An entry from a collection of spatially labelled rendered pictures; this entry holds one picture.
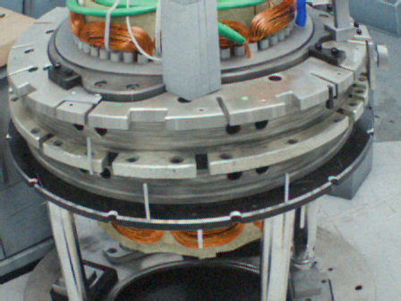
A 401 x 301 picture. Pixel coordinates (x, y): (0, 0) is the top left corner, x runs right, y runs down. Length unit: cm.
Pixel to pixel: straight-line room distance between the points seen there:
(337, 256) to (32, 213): 33
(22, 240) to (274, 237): 37
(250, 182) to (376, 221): 43
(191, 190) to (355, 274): 33
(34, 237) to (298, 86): 44
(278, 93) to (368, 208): 47
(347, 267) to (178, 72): 40
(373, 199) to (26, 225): 42
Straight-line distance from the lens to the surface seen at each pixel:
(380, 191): 120
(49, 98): 73
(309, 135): 73
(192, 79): 69
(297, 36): 79
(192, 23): 68
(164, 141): 71
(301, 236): 100
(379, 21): 103
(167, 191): 73
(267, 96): 71
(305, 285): 94
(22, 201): 104
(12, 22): 100
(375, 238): 111
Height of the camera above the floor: 141
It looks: 30 degrees down
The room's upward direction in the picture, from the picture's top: 3 degrees counter-clockwise
